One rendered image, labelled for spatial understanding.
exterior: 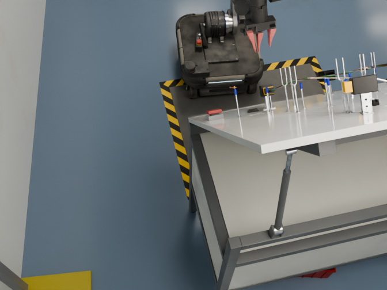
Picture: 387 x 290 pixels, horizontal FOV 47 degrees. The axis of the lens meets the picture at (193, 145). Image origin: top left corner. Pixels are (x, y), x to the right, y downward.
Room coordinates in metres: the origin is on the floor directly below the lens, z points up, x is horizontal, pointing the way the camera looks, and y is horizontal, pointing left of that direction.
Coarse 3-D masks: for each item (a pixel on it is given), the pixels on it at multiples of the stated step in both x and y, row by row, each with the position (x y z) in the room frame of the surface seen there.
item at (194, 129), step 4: (324, 92) 1.24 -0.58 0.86; (304, 96) 1.22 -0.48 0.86; (280, 100) 1.19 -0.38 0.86; (284, 100) 1.19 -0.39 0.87; (260, 104) 1.17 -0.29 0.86; (236, 108) 1.14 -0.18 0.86; (240, 108) 1.14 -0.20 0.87; (192, 116) 1.09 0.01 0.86; (196, 116) 1.09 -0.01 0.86; (188, 120) 1.07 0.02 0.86; (188, 124) 1.07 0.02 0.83; (192, 124) 1.05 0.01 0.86; (192, 128) 1.04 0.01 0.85; (196, 128) 1.04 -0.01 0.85; (200, 128) 1.05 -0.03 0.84; (192, 132) 1.04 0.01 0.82; (196, 132) 1.04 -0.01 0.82; (200, 132) 1.05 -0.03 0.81; (204, 132) 1.05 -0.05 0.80
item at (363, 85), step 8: (352, 80) 0.69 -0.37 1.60; (360, 80) 0.68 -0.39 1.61; (368, 80) 0.68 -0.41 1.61; (376, 80) 0.68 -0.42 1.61; (384, 80) 0.69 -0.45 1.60; (352, 88) 0.67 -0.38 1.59; (360, 88) 0.67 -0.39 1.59; (368, 88) 0.67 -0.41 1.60; (376, 88) 0.67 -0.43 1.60; (360, 96) 0.67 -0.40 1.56; (368, 96) 0.66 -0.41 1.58; (368, 104) 0.65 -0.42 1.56; (360, 112) 0.65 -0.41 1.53; (368, 112) 0.63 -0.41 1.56
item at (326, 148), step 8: (352, 136) 0.58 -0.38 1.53; (360, 136) 0.58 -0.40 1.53; (368, 136) 0.58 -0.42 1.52; (376, 136) 0.58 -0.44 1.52; (312, 144) 0.52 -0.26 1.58; (320, 144) 0.50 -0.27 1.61; (328, 144) 0.50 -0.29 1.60; (336, 144) 0.56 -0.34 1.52; (312, 152) 0.51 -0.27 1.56; (320, 152) 0.49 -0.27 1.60; (328, 152) 0.49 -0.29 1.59; (336, 152) 0.49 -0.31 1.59
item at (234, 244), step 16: (368, 208) 0.63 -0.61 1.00; (384, 208) 0.63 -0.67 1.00; (304, 224) 0.56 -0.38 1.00; (320, 224) 0.56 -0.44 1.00; (336, 224) 0.57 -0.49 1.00; (352, 224) 0.58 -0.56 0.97; (240, 240) 0.50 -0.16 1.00; (256, 240) 0.50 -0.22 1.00; (272, 240) 0.51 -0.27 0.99; (224, 256) 0.50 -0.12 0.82
